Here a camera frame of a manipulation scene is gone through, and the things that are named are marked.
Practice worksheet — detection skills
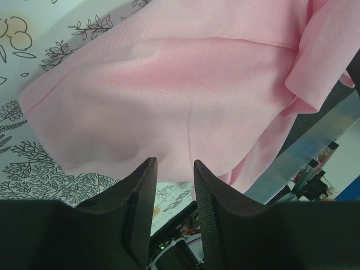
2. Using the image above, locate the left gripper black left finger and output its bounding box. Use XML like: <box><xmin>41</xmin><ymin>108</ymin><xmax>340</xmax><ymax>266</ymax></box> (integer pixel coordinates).
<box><xmin>1</xmin><ymin>157</ymin><xmax>158</xmax><ymax>269</ymax></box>

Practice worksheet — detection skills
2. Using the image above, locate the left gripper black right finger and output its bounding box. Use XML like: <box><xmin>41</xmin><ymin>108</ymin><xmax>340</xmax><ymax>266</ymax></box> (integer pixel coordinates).
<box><xmin>193</xmin><ymin>160</ymin><xmax>359</xmax><ymax>269</ymax></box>

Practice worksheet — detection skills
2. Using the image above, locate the pink t-shirt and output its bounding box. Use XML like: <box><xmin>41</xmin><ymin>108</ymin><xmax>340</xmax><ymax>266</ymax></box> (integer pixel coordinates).
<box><xmin>20</xmin><ymin>1</ymin><xmax>359</xmax><ymax>192</ymax></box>

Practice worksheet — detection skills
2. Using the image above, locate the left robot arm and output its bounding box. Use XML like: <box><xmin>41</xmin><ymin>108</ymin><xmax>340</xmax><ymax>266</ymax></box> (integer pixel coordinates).
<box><xmin>1</xmin><ymin>157</ymin><xmax>359</xmax><ymax>269</ymax></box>

